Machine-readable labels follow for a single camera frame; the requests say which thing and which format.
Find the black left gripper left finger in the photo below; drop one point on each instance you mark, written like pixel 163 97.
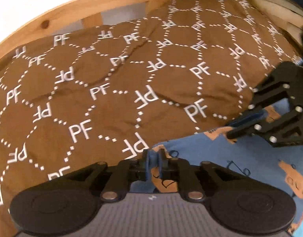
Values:
pixel 67 204

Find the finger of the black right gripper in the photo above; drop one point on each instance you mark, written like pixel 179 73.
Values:
pixel 285 131
pixel 285 82

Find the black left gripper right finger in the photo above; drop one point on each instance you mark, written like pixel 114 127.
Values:
pixel 237 202

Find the blue patterned pajama pants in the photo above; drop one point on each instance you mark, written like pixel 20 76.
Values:
pixel 248 155

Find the brown PF patterned bedsheet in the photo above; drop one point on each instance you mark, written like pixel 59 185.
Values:
pixel 108 92

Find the wooden bed frame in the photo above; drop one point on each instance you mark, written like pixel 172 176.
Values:
pixel 285 13

